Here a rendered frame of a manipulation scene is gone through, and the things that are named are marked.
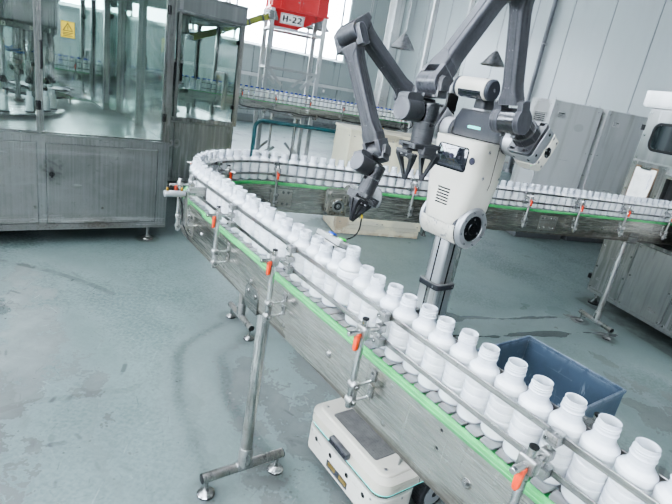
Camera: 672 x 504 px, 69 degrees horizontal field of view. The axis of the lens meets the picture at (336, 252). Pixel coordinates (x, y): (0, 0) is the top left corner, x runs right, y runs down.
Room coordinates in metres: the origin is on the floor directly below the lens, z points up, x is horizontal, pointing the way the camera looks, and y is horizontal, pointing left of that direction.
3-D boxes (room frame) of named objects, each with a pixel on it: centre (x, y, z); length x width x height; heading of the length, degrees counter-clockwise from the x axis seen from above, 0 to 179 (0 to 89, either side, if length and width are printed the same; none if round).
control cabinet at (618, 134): (7.44, -3.61, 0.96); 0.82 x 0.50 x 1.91; 110
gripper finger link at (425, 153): (1.35, -0.19, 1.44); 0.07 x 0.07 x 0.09; 37
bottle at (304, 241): (1.44, 0.10, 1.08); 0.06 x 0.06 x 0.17
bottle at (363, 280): (1.21, -0.09, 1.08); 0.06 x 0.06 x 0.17
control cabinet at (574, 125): (7.14, -2.76, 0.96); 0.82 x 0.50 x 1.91; 110
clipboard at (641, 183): (4.41, -2.53, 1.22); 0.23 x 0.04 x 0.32; 20
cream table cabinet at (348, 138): (5.86, -0.35, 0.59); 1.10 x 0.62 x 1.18; 110
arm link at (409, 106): (1.31, -0.14, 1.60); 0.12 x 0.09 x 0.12; 130
